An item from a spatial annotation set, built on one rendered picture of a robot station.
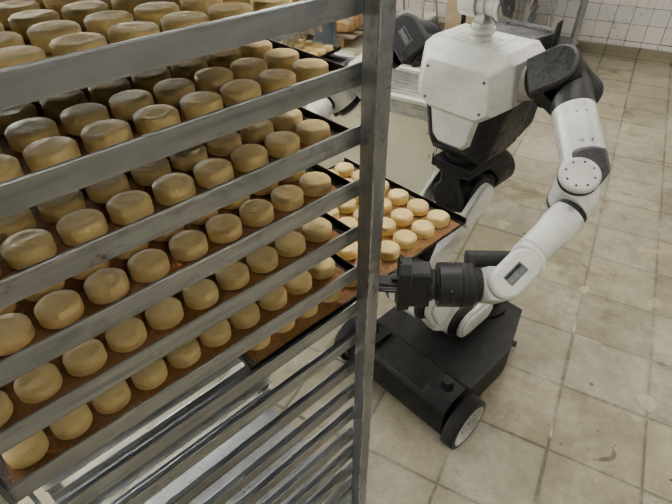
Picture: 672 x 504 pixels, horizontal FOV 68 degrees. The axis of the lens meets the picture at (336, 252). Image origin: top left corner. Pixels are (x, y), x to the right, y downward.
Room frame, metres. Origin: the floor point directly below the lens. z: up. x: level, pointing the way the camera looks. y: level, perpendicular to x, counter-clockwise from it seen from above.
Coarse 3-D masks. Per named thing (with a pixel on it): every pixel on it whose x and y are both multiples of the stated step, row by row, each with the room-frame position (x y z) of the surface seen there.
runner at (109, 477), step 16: (352, 304) 0.67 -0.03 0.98; (336, 320) 0.64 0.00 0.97; (304, 336) 0.62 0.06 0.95; (320, 336) 0.61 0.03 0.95; (288, 352) 0.56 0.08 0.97; (256, 368) 0.54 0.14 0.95; (272, 368) 0.54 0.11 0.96; (240, 384) 0.50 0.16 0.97; (208, 400) 0.48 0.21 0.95; (224, 400) 0.47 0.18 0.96; (192, 416) 0.44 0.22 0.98; (208, 416) 0.45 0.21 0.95; (160, 432) 0.42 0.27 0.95; (176, 432) 0.42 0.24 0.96; (144, 448) 0.38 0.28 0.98; (160, 448) 0.40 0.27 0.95; (128, 464) 0.36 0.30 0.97; (96, 480) 0.34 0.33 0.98; (112, 480) 0.35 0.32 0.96; (80, 496) 0.32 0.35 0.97; (96, 496) 0.33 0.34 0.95
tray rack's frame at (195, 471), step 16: (272, 416) 0.96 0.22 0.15; (240, 432) 0.91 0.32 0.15; (288, 432) 0.90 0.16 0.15; (224, 448) 0.85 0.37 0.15; (208, 464) 0.80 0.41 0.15; (240, 464) 0.80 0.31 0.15; (272, 464) 0.79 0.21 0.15; (304, 464) 0.79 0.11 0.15; (176, 480) 0.75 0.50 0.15; (192, 480) 0.75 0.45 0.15; (224, 480) 0.74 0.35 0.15; (256, 480) 0.74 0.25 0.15; (0, 496) 0.26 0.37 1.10; (32, 496) 0.42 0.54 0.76; (160, 496) 0.70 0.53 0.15; (208, 496) 0.70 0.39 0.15; (240, 496) 0.70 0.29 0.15; (288, 496) 0.69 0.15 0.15
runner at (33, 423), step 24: (336, 240) 0.64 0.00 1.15; (312, 264) 0.61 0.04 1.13; (264, 288) 0.54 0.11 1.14; (216, 312) 0.49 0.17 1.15; (168, 336) 0.44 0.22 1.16; (192, 336) 0.46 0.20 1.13; (144, 360) 0.41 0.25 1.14; (96, 384) 0.37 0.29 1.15; (48, 408) 0.33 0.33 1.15; (72, 408) 0.35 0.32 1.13; (0, 432) 0.30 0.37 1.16; (24, 432) 0.31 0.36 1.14
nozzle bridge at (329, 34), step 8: (328, 24) 2.61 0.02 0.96; (336, 24) 2.63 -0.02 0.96; (296, 32) 2.24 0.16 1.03; (320, 32) 2.64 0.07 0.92; (328, 32) 2.61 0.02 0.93; (336, 32) 2.63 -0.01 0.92; (280, 40) 2.15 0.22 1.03; (320, 40) 2.64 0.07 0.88; (328, 40) 2.61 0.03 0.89; (336, 40) 2.62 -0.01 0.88
